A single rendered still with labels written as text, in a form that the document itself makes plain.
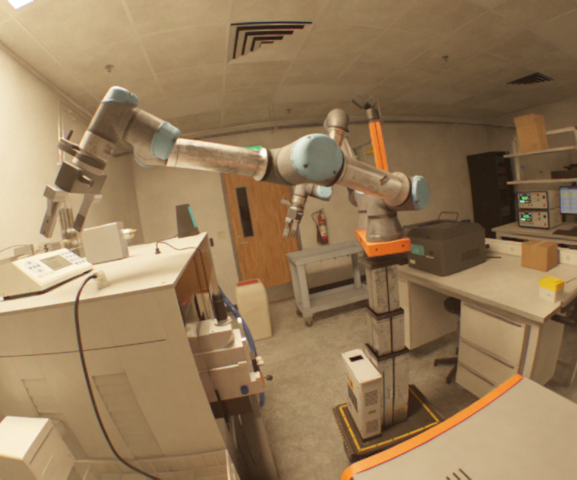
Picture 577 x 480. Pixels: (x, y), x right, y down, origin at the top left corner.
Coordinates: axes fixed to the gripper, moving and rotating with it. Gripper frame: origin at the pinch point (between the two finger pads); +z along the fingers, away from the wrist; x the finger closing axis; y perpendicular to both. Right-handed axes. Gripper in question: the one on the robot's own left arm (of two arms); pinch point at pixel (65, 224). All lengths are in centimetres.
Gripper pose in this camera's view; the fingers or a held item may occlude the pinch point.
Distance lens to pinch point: 70.9
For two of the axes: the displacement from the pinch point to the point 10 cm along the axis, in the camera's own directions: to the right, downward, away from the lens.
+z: -4.6, 8.9, 0.3
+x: -1.4, -1.1, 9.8
